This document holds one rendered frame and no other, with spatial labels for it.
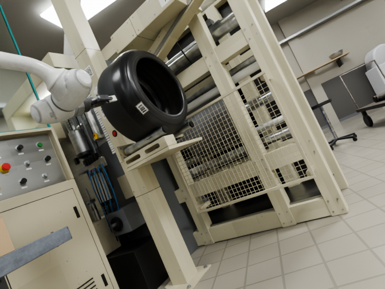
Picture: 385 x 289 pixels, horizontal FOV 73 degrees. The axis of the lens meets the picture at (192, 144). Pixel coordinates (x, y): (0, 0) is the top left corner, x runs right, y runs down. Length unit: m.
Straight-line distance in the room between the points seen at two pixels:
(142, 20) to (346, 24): 8.22
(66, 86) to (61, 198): 0.90
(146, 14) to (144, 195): 1.20
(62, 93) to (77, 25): 1.05
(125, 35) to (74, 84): 1.09
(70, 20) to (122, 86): 0.80
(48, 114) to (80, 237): 0.89
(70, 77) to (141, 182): 0.89
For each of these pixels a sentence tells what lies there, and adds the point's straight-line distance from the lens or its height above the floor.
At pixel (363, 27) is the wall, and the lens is 9.76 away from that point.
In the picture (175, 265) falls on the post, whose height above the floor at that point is 0.14.
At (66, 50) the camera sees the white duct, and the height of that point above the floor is 2.01.
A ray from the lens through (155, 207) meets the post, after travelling 1.70.
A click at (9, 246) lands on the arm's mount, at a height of 0.67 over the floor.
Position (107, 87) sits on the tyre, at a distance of 1.52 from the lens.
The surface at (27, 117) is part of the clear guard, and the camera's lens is 1.94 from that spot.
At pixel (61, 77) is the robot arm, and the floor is 1.14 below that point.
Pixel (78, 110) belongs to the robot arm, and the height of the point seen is 1.08.
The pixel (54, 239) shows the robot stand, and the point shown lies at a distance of 0.85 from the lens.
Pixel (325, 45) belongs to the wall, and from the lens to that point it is 9.39.
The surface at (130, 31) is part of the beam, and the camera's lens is 2.04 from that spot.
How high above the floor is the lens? 0.66
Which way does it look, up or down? 4 degrees up
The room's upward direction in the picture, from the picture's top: 24 degrees counter-clockwise
